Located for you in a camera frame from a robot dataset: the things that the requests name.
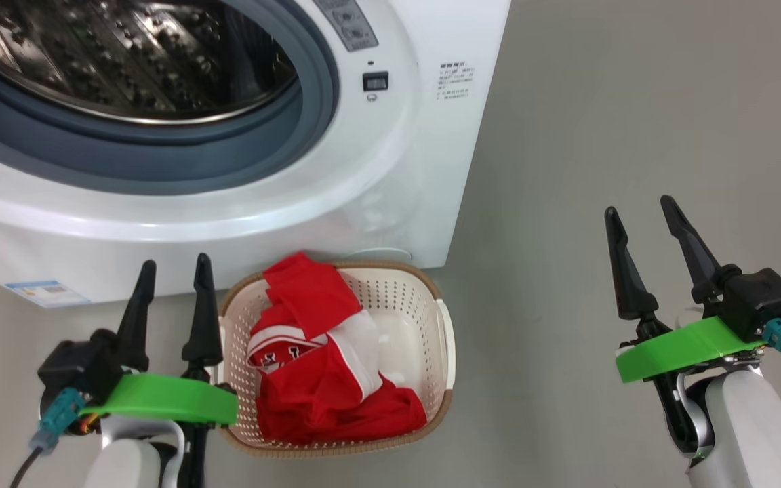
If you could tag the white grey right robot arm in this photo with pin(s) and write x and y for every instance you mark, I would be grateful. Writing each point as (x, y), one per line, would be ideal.
(756, 434)

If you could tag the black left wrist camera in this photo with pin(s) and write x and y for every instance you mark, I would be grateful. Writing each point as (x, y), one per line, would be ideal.
(78, 362)

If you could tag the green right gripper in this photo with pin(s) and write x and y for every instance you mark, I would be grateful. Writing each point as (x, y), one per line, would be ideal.
(682, 349)

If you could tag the blue energy label sticker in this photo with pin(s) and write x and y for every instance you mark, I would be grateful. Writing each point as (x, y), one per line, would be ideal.
(48, 293)

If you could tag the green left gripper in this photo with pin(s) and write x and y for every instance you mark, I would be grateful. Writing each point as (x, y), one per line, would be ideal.
(160, 400)

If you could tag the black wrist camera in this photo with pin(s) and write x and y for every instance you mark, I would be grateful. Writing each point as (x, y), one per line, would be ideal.
(763, 298)
(78, 362)

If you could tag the cream laundry basket brown rim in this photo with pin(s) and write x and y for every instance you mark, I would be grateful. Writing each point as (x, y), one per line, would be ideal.
(411, 298)

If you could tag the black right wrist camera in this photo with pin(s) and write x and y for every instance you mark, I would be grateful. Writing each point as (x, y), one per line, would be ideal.
(763, 298)

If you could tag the red and white garment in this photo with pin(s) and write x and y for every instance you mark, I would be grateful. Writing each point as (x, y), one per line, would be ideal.
(309, 400)

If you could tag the white front-load washing machine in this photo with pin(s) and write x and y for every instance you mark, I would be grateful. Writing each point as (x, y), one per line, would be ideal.
(397, 203)

